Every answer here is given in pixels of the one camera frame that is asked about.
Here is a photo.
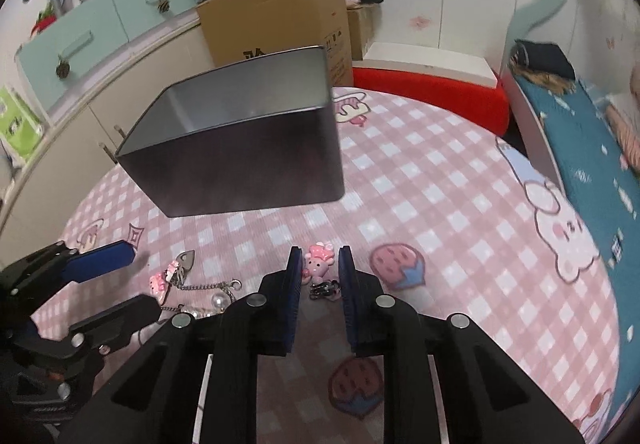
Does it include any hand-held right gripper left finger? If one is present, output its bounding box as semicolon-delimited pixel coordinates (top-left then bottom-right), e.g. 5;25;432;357
57;245;305;444

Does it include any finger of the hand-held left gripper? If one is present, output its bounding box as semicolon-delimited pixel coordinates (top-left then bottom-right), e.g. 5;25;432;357
0;239;135;310
70;295;161;355

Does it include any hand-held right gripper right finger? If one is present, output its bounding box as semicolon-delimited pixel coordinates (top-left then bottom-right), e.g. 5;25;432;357
337;245;586;444

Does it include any pink cat charm keychain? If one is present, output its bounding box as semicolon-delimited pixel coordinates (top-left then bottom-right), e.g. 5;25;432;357
306;243;343;302

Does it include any silver charm chain with pearls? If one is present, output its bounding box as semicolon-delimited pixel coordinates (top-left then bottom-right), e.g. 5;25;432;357
149;250;243;320

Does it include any grey metal tin box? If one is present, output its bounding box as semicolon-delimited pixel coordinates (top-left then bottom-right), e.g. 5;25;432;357
115;45;346;219

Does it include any pink checked tablecloth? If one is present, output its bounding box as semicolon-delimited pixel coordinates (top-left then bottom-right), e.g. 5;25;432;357
30;86;623;444

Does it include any white low cabinet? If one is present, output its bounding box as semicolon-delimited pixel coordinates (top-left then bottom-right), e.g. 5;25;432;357
0;9;221;225

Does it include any green white bag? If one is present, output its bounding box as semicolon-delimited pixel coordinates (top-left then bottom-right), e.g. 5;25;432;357
0;85;43;160

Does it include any red stool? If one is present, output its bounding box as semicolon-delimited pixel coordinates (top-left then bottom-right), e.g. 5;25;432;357
351;66;511;136

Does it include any mint drawer cabinet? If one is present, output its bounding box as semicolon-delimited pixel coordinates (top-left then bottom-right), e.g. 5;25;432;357
15;0;198;97

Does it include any red strawberry plush toy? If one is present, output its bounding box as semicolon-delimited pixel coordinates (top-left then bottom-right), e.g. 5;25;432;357
31;6;56;37

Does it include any white board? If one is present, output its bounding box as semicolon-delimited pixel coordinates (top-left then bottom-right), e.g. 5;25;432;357
361;42;501;87

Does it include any small cardboard box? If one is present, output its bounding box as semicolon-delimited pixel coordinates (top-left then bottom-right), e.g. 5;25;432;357
346;6;376;61

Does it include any blue patterned bedsheet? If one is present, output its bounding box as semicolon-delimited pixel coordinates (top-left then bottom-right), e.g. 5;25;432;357
515;74;640;430

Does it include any large cardboard box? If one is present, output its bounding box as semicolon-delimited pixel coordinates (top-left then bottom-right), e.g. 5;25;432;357
196;0;353;87

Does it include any folded brown garment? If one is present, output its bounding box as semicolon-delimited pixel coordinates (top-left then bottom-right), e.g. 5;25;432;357
507;59;576;96

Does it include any folded black garment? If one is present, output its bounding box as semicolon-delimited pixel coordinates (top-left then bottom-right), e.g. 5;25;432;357
514;40;576;80

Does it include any pink pillow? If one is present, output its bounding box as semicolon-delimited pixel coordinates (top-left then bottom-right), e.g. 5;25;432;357
605;74;640;165

